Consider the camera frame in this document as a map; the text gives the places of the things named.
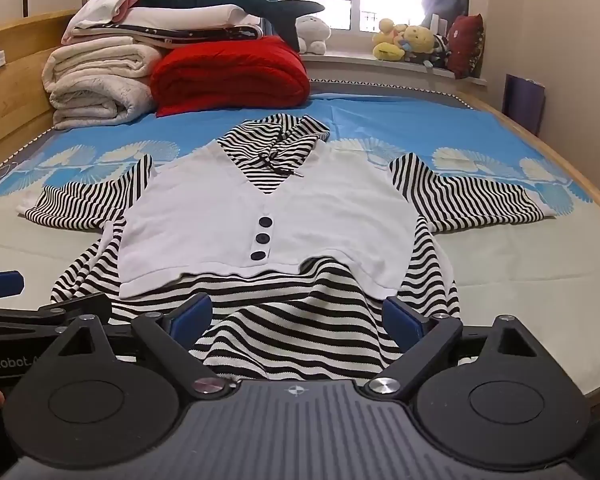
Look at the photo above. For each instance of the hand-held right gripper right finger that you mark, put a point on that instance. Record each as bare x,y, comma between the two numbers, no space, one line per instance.
402,322

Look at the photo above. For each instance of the dark red cushion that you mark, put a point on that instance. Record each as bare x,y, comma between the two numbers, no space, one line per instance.
466,45

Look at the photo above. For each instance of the white rolled quilt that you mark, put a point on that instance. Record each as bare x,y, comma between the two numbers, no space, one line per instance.
95,85

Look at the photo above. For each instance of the white folded cloth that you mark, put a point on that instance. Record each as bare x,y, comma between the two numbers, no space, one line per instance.
102,7

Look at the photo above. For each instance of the white round plush toy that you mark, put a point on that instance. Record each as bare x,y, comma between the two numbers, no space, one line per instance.
312,32

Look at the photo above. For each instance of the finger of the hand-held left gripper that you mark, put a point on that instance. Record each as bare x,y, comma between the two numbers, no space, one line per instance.
0,284
75,306

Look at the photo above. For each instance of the yellow plush toy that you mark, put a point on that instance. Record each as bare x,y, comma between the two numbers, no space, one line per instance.
387,40

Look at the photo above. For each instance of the blue and cream bed sheet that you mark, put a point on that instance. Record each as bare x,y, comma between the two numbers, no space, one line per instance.
480,270

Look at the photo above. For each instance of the window sill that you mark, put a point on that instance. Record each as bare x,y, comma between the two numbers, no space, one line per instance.
360,62

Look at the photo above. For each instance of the yellow-faced plush doll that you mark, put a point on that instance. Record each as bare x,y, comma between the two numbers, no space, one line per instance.
422,42

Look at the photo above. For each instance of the striped shirt with white vest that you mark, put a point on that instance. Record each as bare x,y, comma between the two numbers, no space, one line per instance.
205,200

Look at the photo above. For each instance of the red folded quilt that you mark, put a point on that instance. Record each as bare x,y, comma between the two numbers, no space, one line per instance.
230,75

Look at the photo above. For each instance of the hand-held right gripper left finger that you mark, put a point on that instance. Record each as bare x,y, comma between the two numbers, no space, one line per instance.
192,315

